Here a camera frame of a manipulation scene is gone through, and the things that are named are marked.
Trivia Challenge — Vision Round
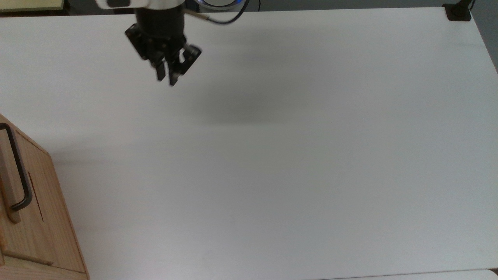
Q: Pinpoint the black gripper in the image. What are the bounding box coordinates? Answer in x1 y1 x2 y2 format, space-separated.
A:
124 23 202 87

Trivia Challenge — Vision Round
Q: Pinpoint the light wooden drawer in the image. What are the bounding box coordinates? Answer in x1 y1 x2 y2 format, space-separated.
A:
0 113 87 273

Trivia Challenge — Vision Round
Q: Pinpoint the pale yellow board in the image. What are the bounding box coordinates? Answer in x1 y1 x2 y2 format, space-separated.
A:
0 0 65 12

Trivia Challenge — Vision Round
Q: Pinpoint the light wooden cabinet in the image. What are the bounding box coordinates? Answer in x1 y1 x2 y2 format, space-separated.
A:
0 253 90 280

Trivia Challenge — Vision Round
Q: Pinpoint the black metal drawer handle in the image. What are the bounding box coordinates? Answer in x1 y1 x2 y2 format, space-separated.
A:
0 122 33 212

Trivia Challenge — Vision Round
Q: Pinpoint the black table clamp mount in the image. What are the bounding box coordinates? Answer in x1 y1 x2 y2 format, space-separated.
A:
443 0 476 21

